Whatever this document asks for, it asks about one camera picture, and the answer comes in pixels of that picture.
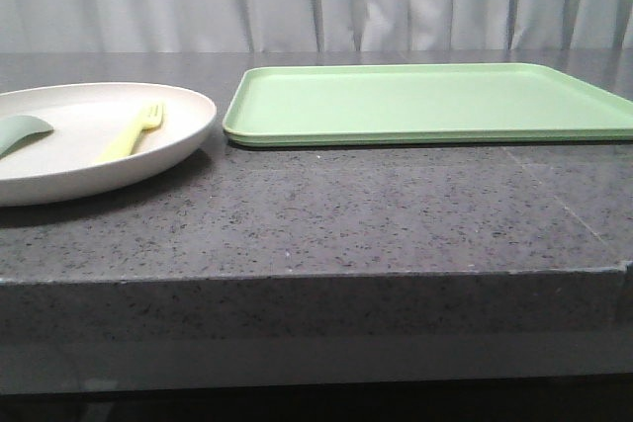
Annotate light green serving tray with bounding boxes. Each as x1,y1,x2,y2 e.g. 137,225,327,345
223,63,632,147

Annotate green plastic spoon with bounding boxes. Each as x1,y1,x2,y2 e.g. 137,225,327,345
1,115,54,156

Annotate beige round plate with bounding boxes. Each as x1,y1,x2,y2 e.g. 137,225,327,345
1,82,217,207

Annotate yellow plastic fork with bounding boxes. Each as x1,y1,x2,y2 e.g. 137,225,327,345
96,102,164,164

